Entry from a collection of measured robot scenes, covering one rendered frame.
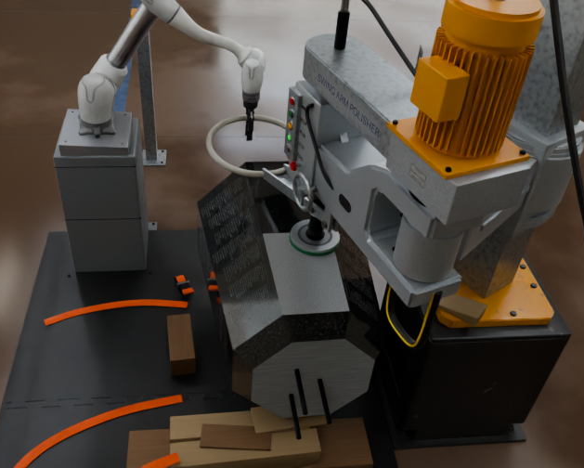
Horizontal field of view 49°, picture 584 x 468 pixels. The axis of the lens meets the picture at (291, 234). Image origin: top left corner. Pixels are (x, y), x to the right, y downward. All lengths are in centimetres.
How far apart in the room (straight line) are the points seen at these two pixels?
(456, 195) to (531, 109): 74
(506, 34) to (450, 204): 43
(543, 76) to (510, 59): 68
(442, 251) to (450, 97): 54
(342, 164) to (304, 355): 76
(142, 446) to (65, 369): 65
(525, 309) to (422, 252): 95
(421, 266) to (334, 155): 54
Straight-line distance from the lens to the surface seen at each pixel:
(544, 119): 232
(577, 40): 221
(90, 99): 333
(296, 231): 274
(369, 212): 210
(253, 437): 286
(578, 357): 387
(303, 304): 246
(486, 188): 173
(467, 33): 158
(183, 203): 431
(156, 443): 299
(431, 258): 194
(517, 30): 159
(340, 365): 257
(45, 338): 355
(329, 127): 230
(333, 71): 213
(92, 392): 328
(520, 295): 285
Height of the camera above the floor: 261
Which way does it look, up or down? 40 degrees down
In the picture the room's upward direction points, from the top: 6 degrees clockwise
